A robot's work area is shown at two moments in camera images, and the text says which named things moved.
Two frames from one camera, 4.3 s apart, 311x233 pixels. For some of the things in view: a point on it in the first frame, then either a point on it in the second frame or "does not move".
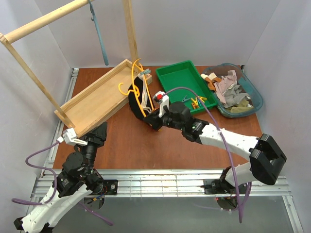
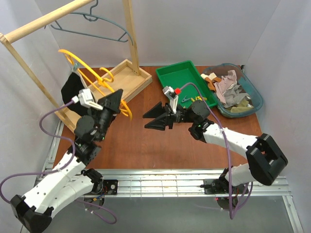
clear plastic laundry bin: [234, 93] does not move
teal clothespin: [146, 71] → [77, 65]
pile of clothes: [235, 100] does not move
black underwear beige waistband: [140, 100] → [74, 83]
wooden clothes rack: [109, 92] does not move
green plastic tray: [184, 74] does not move
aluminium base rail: [164, 183] does not move
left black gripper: [96, 137] → [107, 108]
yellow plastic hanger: [136, 90] → [101, 81]
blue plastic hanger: [93, 11] → [93, 17]
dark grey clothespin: [184, 99] does not move
